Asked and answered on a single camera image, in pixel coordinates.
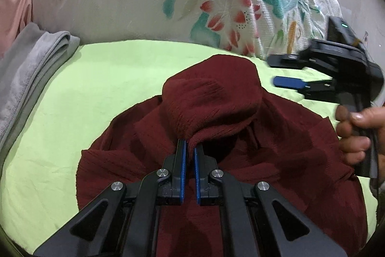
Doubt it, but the person's right hand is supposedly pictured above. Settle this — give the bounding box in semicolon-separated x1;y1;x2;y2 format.
335;106;385;170

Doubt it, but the pink heart-print pillow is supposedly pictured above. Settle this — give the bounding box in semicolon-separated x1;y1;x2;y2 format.
0;0;33;57

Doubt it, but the folded grey towel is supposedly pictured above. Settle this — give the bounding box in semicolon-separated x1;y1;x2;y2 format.
1;23;80;158

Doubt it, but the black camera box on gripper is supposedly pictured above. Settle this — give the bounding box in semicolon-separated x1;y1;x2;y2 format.
326;16;361;47

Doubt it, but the dark red knit hooded sweater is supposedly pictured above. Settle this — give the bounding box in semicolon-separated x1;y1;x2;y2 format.
76;55;367;256

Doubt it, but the light green bed sheet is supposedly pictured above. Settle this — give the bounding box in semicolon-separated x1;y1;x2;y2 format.
0;39;379;255

